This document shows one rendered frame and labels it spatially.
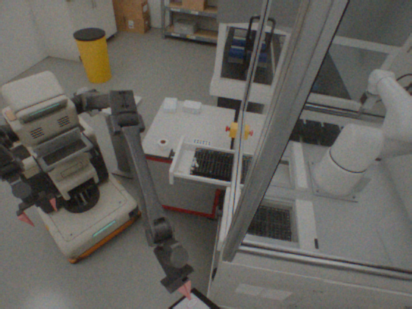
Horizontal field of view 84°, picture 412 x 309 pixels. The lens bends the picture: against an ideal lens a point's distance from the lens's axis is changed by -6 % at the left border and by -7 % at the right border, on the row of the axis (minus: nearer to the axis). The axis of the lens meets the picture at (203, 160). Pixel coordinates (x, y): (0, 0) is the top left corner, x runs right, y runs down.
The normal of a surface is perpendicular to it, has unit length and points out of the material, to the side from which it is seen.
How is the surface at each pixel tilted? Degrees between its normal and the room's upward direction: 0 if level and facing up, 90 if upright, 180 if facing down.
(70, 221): 0
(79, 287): 0
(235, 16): 90
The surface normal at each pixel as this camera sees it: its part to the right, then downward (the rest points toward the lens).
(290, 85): -0.17, 0.72
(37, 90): 0.53, -0.12
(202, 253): 0.07, -0.67
